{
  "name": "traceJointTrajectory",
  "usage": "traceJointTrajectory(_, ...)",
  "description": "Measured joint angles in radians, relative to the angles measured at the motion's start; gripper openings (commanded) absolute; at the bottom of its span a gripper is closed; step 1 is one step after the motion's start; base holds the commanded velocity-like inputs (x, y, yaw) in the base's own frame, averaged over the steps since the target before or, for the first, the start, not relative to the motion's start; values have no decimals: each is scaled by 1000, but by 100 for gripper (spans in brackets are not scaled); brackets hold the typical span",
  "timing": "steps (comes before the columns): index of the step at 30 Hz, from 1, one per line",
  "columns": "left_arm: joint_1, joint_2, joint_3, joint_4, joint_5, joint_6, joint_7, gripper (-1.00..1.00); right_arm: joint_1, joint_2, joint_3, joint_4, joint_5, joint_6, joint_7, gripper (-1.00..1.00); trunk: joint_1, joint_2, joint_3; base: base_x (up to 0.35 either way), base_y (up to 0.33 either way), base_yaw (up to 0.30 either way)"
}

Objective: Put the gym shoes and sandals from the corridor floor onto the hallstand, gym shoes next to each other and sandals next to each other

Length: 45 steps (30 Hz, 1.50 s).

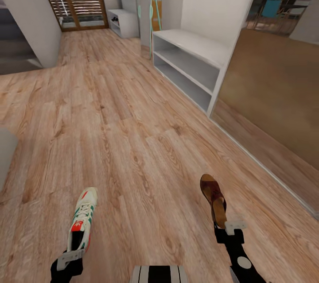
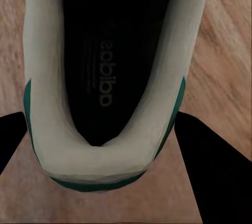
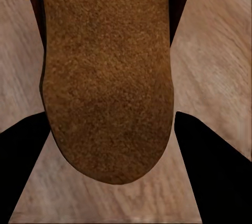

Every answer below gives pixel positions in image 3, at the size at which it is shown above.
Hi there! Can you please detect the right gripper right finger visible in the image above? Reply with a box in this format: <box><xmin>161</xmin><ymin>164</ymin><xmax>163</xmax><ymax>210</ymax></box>
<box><xmin>174</xmin><ymin>111</ymin><xmax>252</xmax><ymax>224</ymax></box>

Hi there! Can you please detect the sandal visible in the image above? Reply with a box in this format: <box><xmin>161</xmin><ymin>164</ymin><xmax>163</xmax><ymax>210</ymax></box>
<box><xmin>30</xmin><ymin>0</ymin><xmax>187</xmax><ymax>185</ymax></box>

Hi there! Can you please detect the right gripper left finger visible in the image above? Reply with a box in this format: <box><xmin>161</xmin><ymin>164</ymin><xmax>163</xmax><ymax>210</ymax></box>
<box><xmin>0</xmin><ymin>111</ymin><xmax>51</xmax><ymax>224</ymax></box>

